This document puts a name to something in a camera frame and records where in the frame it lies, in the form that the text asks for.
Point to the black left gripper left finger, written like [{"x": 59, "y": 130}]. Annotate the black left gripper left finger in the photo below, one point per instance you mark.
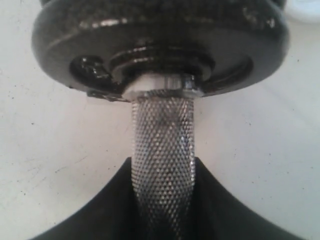
[{"x": 111, "y": 215}]

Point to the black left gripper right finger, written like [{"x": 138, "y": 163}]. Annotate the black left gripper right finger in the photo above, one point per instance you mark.
[{"x": 218, "y": 215}]

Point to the black weight plate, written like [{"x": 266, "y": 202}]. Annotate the black weight plate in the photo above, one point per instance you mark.
[{"x": 100, "y": 47}]

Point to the chrome threaded dumbbell bar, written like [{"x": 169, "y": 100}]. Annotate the chrome threaded dumbbell bar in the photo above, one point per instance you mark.
[{"x": 163, "y": 169}]

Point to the white square plastic tray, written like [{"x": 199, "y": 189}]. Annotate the white square plastic tray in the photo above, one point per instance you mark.
[{"x": 304, "y": 11}]

